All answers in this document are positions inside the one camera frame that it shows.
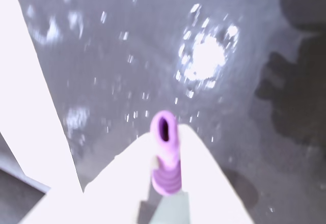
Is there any black glossy table mat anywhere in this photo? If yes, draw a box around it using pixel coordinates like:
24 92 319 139
11 0 326 224

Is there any white table board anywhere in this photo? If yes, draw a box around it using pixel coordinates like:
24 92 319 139
0 0 85 194

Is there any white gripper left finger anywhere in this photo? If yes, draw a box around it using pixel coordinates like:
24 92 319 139
22 131 159 224

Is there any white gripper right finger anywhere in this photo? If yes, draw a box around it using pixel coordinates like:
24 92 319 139
150 123 253 224

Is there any purple ribbed pen grip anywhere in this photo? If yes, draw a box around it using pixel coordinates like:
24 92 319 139
149 109 183 197

